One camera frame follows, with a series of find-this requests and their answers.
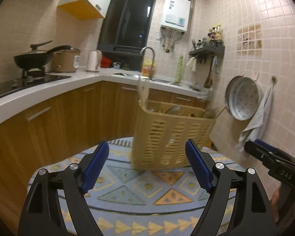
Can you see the green bottle brush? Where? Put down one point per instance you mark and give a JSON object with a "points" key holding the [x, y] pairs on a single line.
{"points": [[179, 69]]}

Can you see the patterned mug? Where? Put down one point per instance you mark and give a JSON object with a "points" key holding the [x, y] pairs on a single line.
{"points": [[117, 65]]}

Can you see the hanging metal strainer ladle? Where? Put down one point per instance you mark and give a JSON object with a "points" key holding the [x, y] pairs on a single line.
{"points": [[207, 88]]}

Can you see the metal steamer tray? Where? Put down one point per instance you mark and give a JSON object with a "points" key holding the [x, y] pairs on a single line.
{"points": [[242, 97]]}

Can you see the chrome sink faucet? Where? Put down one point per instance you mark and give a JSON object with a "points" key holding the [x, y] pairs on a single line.
{"points": [[153, 58]]}

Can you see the beige slotted utensil basket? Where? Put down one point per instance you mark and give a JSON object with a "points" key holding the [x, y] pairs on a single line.
{"points": [[159, 139]]}

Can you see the seasoning bottles on shelf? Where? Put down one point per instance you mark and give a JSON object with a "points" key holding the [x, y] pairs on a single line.
{"points": [[213, 38]]}

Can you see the grey hanging towel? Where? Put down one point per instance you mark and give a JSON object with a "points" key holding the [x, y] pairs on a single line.
{"points": [[256, 127]]}

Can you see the white wall cabinet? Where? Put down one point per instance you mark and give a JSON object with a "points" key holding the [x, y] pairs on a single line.
{"points": [[85, 9]]}

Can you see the black gas stove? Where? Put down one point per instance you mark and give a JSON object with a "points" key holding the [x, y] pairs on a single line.
{"points": [[27, 80]]}

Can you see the blue patterned table mat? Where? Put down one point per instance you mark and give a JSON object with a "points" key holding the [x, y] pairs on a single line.
{"points": [[129, 201]]}

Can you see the white gas water heater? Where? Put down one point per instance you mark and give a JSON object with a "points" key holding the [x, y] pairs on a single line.
{"points": [[176, 14]]}

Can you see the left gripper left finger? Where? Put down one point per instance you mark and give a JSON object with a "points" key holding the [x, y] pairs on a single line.
{"points": [[41, 213]]}

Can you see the black wall shelf rack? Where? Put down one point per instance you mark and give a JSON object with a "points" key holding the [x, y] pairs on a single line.
{"points": [[202, 53]]}

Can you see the red basket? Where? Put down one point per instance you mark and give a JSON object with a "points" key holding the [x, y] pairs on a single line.
{"points": [[106, 62]]}

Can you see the person's right hand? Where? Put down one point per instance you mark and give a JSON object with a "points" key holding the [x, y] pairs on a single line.
{"points": [[274, 204]]}

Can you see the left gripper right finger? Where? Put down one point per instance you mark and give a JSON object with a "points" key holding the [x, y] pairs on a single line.
{"points": [[252, 213]]}

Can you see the yellow dish soap bottle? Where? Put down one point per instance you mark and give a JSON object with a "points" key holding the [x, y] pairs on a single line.
{"points": [[147, 67]]}

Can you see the dark window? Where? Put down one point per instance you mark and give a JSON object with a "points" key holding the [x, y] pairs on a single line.
{"points": [[126, 26]]}

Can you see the white electric kettle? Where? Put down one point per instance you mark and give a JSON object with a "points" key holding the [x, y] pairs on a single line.
{"points": [[94, 61]]}

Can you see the metal handled clear spoon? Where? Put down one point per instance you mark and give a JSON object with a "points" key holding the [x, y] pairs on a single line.
{"points": [[209, 113]]}

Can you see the black wok with lid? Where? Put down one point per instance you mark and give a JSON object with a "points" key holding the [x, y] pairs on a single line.
{"points": [[35, 58]]}

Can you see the brown rice cooker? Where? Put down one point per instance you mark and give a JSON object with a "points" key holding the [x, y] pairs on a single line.
{"points": [[66, 61]]}

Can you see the black ladle spoon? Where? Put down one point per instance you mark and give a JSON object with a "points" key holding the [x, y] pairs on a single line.
{"points": [[175, 110]]}

